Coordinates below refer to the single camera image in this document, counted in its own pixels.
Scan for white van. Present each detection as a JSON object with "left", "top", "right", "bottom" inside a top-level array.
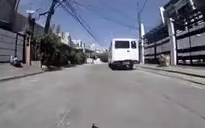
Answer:
[{"left": 107, "top": 37, "right": 140, "bottom": 71}]

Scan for row of pale buildings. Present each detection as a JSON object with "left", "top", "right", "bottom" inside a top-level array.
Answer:
[{"left": 54, "top": 31, "right": 109, "bottom": 64}]

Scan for grey concrete road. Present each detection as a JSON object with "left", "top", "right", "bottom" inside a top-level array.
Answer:
[{"left": 0, "top": 63, "right": 205, "bottom": 128}]

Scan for green bushes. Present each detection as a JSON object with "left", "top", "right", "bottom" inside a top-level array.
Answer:
[{"left": 33, "top": 33, "right": 88, "bottom": 69}]

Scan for thin utility pole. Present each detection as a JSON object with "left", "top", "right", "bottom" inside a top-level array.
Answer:
[{"left": 136, "top": 0, "right": 146, "bottom": 64}]

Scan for robot's own part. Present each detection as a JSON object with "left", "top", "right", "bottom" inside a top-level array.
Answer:
[{"left": 90, "top": 122, "right": 100, "bottom": 128}]

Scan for dark utility pole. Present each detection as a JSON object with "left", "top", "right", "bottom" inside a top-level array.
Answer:
[{"left": 43, "top": 0, "right": 59, "bottom": 36}]

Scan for raised concrete pavement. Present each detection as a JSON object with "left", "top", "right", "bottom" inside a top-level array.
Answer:
[
  {"left": 0, "top": 62, "right": 46, "bottom": 84},
  {"left": 134, "top": 63, "right": 205, "bottom": 88}
]

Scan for building with white-posted fence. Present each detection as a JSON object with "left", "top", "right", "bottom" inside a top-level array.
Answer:
[{"left": 143, "top": 0, "right": 205, "bottom": 67}]

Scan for overhead wires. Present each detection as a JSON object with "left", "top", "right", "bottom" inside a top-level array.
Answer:
[{"left": 26, "top": 0, "right": 151, "bottom": 51}]

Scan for building with grey panelled wall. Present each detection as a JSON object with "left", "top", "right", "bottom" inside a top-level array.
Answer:
[{"left": 0, "top": 0, "right": 46, "bottom": 66}]

